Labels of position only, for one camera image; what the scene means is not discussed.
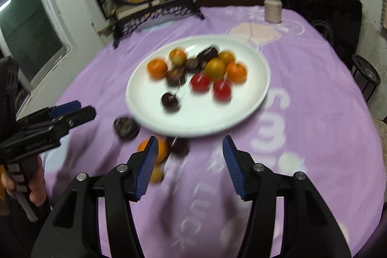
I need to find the pale drink can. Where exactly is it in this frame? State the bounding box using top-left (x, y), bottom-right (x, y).
top-left (264, 0), bottom-right (283, 23)

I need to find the red cherry tomato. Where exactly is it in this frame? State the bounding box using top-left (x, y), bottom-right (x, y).
top-left (190, 73), bottom-right (211, 92)
top-left (212, 80), bottom-right (233, 101)

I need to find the purple printed tablecloth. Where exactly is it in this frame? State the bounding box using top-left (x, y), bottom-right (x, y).
top-left (39, 6), bottom-right (387, 258)

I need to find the black round stool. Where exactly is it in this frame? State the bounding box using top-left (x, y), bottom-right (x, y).
top-left (351, 54), bottom-right (381, 103)

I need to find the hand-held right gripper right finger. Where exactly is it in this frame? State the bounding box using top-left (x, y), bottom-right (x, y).
top-left (222, 135), bottom-right (353, 258)

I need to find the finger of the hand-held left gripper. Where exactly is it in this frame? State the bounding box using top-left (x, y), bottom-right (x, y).
top-left (18, 101), bottom-right (82, 125)
top-left (22, 106), bottom-right (97, 140)

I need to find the white framed window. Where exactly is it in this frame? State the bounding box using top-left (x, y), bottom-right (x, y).
top-left (0, 0), bottom-right (76, 89)

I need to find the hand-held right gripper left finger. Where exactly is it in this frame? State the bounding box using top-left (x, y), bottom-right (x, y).
top-left (32, 136), bottom-right (159, 258)

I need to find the white oval plate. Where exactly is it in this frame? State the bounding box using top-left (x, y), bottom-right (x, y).
top-left (125, 35), bottom-right (270, 138)

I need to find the dark wrinkled passion fruit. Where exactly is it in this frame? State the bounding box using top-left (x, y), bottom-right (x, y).
top-left (196, 46), bottom-right (219, 63)
top-left (165, 67), bottom-right (187, 87)
top-left (185, 58), bottom-right (201, 73)
top-left (113, 117), bottom-right (140, 140)

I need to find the yellowish tangerine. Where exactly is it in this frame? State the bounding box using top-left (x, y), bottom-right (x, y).
top-left (204, 58), bottom-right (227, 79)

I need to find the large orange tangerine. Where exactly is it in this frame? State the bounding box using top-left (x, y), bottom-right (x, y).
top-left (147, 59), bottom-right (168, 79)
top-left (137, 139), bottom-right (168, 163)

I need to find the person's left hand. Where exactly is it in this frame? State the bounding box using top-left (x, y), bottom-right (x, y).
top-left (0, 155), bottom-right (47, 207)

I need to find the dark red cherry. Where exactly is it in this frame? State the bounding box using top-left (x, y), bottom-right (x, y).
top-left (168, 137), bottom-right (190, 156)
top-left (161, 92), bottom-right (180, 112)

